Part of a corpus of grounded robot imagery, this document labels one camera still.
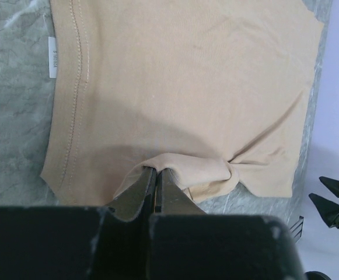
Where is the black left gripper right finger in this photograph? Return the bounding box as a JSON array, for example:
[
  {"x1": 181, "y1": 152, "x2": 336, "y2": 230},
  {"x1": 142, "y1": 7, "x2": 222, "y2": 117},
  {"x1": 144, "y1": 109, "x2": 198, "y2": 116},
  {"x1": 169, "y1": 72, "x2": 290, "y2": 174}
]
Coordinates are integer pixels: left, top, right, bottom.
[{"x1": 154, "y1": 170, "x2": 305, "y2": 279}]

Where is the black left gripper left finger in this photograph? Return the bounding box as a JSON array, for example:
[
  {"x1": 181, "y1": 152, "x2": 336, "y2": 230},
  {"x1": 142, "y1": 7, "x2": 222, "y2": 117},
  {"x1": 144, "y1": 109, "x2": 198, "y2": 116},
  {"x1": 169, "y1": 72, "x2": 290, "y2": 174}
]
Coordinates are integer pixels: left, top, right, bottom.
[{"x1": 0, "y1": 167, "x2": 157, "y2": 279}]

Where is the beige t shirt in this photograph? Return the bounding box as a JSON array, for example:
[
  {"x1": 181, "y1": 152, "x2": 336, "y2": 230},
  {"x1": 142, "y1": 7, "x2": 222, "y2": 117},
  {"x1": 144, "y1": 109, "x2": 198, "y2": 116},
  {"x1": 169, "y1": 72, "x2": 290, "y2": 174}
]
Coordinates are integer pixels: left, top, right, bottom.
[{"x1": 41, "y1": 1, "x2": 324, "y2": 205}]

